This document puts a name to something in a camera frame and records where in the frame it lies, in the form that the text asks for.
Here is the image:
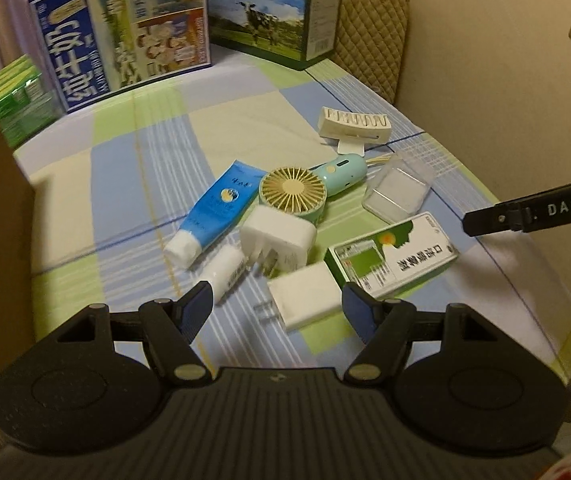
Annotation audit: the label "green white medicine box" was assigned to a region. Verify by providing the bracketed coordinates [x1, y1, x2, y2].
[323, 212, 459, 299]

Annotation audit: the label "small white tube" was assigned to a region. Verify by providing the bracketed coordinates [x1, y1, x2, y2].
[197, 245, 247, 304]

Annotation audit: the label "white charger plug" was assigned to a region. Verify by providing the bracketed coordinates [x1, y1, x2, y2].
[254, 262, 342, 333]

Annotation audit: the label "white folding plug adapter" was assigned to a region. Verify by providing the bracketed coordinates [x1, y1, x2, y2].
[238, 205, 317, 273]

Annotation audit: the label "clear plastic case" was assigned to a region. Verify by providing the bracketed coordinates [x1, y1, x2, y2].
[361, 153, 435, 224]

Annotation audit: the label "blue cream tube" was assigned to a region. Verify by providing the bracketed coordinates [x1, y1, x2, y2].
[164, 160, 267, 271]

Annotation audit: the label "teal handheld fan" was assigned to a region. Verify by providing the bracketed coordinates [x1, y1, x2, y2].
[258, 154, 368, 224]

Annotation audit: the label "wooden sticks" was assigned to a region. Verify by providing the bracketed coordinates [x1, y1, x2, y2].
[366, 155, 392, 167]

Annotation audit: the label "checkered tablecloth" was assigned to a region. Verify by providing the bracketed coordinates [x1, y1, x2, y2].
[18, 48, 571, 379]

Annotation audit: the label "white hair clip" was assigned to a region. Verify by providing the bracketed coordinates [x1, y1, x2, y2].
[318, 106, 392, 156]

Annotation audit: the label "quilted beige chair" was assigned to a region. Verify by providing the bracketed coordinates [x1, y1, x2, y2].
[332, 0, 410, 103]

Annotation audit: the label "green tissue pack bundle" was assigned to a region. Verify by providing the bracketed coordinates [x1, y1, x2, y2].
[0, 55, 63, 150]

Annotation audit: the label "blue milk carton box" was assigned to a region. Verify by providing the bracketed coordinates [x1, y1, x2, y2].
[28, 0, 212, 113]

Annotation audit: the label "green milk gift box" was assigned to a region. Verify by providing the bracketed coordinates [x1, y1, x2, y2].
[207, 0, 342, 70]

